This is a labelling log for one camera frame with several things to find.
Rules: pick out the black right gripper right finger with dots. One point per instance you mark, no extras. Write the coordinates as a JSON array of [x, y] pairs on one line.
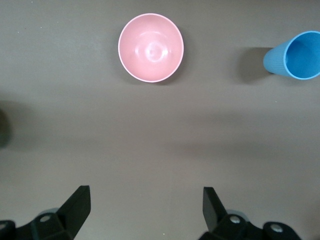
[[215, 212]]

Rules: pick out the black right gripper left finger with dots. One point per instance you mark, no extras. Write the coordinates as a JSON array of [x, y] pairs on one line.
[[75, 210]]

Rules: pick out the pink bowl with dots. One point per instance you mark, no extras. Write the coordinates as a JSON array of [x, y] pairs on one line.
[[150, 47]]

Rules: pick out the blue ribbed cup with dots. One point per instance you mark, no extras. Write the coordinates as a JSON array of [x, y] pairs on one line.
[[300, 55]]

